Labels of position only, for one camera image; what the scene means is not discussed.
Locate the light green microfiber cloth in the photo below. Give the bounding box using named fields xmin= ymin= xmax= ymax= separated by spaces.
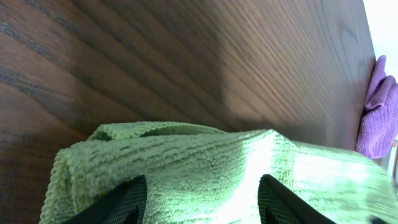
xmin=40 ymin=121 xmax=397 ymax=223

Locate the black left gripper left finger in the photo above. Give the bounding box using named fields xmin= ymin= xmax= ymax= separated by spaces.
xmin=64 ymin=175 xmax=147 ymax=224

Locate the crumpled purple cloth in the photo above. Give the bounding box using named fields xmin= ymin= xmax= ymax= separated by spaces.
xmin=356 ymin=55 xmax=397 ymax=159

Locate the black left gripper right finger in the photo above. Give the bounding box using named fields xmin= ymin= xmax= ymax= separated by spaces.
xmin=257 ymin=174 xmax=335 ymax=224

